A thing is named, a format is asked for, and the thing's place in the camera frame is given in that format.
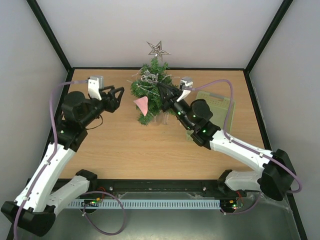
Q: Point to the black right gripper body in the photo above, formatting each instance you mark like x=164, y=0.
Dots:
x=169, y=99

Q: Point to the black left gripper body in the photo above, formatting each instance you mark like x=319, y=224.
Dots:
x=110, y=107

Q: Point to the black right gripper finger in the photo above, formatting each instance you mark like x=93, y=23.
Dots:
x=171, y=91
x=166, y=101

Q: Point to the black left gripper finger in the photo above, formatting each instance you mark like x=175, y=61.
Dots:
x=116, y=95
x=107, y=91

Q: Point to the silver merry christmas sign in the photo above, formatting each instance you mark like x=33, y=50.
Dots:
x=149, y=77

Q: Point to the pink ornament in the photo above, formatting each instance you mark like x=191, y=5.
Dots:
x=142, y=104

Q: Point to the small green christmas tree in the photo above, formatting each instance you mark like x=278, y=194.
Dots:
x=150, y=95

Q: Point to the silver star ornament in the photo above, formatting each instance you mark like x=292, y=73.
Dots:
x=157, y=50

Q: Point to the green perforated plastic basket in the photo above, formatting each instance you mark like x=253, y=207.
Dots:
x=219, y=106

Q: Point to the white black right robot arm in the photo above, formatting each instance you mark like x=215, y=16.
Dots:
x=271, y=171

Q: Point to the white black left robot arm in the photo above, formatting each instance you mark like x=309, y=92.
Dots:
x=35, y=209

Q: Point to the clear battery box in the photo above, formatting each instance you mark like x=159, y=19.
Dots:
x=162, y=118

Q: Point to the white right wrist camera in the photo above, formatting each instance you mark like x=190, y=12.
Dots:
x=184, y=89

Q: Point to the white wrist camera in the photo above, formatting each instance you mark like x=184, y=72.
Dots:
x=95, y=84
x=184, y=89

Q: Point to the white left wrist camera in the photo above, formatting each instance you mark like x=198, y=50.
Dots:
x=95, y=84

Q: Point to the black front mounting rail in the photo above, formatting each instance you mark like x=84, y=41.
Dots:
x=151, y=185

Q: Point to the light blue slotted cable duct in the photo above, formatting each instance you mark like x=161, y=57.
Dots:
x=157, y=204

